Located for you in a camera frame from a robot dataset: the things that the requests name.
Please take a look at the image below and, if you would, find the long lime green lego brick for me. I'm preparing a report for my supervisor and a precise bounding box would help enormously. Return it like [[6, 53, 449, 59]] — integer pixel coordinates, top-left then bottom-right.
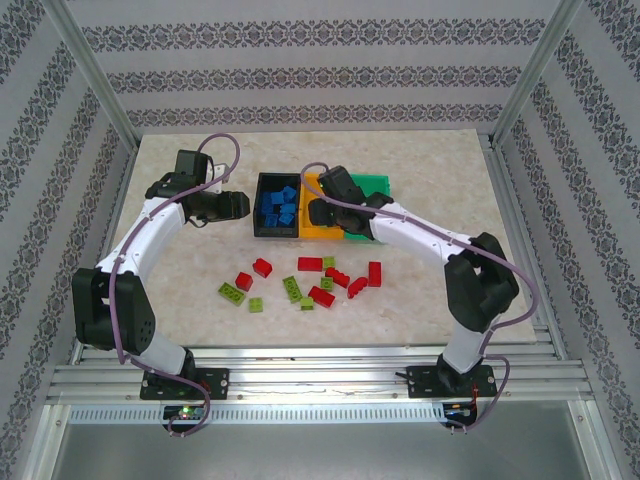
[[217, 282, 247, 307], [281, 275, 304, 304]]

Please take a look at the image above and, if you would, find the yellow plastic container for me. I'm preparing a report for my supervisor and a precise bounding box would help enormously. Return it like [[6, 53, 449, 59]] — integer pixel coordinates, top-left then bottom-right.
[[298, 172, 351, 241]]

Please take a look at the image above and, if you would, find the green plastic container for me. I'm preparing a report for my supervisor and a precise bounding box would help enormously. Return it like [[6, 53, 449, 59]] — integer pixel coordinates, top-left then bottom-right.
[[343, 172, 392, 246]]

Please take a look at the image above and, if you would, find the black plastic container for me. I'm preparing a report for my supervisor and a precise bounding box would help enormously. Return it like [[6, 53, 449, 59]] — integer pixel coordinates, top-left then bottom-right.
[[252, 172, 304, 239]]

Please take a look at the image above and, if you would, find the grey metal bottom panel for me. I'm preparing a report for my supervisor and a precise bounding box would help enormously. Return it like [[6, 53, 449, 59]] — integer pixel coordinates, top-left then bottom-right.
[[29, 402, 631, 480]]

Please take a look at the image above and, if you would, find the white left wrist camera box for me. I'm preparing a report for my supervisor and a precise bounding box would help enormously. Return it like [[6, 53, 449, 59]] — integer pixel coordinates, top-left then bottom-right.
[[208, 163, 232, 195]]

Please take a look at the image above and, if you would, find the aluminium side rail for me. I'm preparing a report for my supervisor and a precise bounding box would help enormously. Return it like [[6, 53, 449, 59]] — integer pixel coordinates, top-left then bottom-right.
[[482, 132, 569, 361]]

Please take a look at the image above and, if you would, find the aluminium front rail frame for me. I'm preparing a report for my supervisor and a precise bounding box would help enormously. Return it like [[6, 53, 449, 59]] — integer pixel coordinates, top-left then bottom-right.
[[47, 344, 594, 404]]

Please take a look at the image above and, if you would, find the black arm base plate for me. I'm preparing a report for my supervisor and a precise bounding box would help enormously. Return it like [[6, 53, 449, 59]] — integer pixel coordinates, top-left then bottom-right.
[[406, 364, 498, 400], [138, 367, 231, 401]]

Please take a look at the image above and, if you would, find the aluminium frame post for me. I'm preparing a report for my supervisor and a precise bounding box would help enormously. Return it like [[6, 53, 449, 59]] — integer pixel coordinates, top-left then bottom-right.
[[489, 0, 587, 149], [42, 0, 140, 150]]

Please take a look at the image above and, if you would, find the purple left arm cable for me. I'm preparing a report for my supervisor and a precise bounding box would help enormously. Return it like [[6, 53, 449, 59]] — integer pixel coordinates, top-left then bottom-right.
[[109, 133, 242, 440]]

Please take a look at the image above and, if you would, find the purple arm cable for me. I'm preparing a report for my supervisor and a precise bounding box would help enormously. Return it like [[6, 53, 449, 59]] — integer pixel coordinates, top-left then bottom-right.
[[109, 133, 242, 440], [299, 161, 540, 434]]

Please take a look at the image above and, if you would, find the slotted grey cable duct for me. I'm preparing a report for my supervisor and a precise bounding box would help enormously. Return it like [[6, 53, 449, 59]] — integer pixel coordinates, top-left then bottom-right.
[[67, 403, 446, 425]]

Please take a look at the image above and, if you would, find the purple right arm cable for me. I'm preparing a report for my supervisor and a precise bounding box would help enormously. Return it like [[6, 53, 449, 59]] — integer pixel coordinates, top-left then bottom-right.
[[299, 161, 540, 434]]

